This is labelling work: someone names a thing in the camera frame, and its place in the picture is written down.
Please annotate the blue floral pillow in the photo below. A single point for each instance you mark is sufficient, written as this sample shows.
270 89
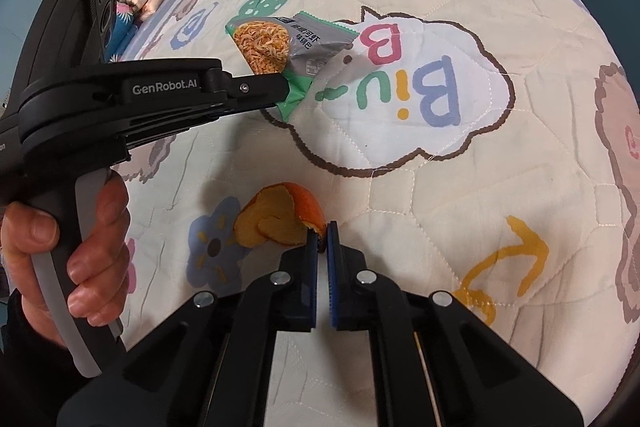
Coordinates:
123 31

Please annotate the cartoon bear quilt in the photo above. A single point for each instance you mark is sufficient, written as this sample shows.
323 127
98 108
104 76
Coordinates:
489 148

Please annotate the green noodle packet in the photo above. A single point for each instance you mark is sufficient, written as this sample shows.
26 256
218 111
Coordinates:
297 47

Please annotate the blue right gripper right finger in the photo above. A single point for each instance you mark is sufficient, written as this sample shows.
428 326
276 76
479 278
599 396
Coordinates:
339 286

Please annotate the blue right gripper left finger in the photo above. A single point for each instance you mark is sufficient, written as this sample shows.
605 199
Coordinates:
306 314

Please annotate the orange peel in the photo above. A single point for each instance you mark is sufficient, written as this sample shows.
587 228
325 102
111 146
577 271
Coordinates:
280 213

